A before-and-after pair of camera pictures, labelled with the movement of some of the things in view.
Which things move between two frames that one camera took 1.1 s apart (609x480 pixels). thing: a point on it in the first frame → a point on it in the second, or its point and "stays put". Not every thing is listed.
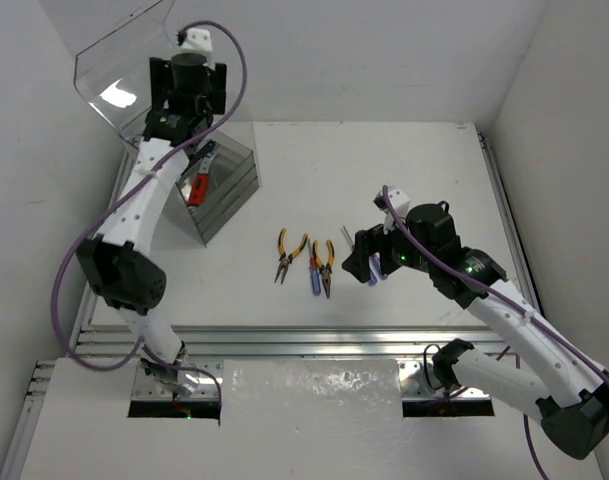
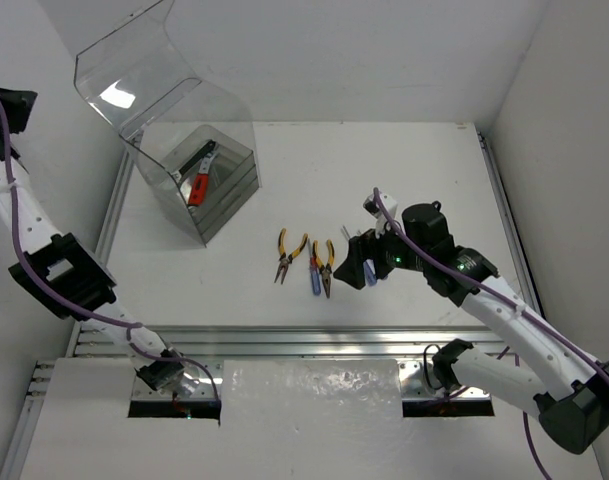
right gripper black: [366, 242] stays put
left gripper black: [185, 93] → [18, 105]
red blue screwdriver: [316, 281] stays put
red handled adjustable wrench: [200, 185] stays put
